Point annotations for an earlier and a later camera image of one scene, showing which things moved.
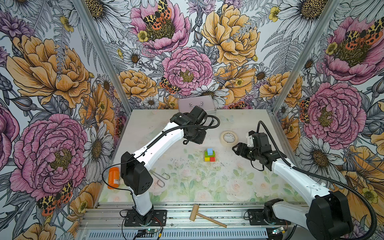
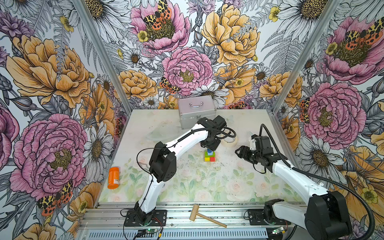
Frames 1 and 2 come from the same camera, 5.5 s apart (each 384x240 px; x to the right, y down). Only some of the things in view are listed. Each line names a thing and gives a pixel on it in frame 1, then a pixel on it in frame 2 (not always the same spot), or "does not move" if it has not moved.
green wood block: [206, 155] does not move
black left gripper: [200, 140] to [212, 147]
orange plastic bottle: [113, 178] does not move
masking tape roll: [229, 144] does not move
